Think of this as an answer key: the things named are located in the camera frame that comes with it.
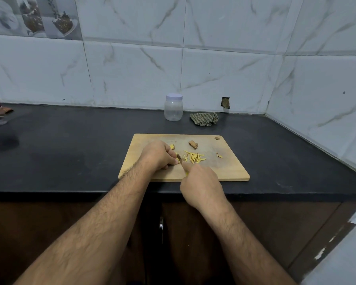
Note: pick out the dark wooden cabinet door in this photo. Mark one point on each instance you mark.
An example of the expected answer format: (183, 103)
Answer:
(273, 228)
(32, 228)

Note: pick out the green checked cloth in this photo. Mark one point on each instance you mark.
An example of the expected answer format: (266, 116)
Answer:
(204, 119)

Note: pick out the person's right hand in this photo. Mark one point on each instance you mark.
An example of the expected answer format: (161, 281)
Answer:
(203, 186)

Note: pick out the pile of ginger strips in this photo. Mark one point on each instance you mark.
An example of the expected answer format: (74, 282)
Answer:
(194, 157)

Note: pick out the person's right thumb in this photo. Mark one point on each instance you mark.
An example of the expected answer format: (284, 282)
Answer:
(184, 185)

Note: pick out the person's left thumb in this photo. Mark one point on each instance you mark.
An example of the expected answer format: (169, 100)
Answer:
(167, 167)

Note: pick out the person's left forearm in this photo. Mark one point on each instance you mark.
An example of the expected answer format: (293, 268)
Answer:
(89, 231)

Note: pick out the person's left hand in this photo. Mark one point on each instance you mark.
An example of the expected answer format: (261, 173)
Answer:
(154, 155)

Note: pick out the person's right forearm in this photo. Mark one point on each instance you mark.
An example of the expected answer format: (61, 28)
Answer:
(243, 249)

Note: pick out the clear plastic jar white lid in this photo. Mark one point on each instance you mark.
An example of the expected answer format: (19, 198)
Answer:
(173, 109)

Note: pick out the brown ginger root chunk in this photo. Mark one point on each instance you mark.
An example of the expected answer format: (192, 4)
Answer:
(193, 144)

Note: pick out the wooden cutting board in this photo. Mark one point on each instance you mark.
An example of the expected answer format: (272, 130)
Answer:
(225, 169)

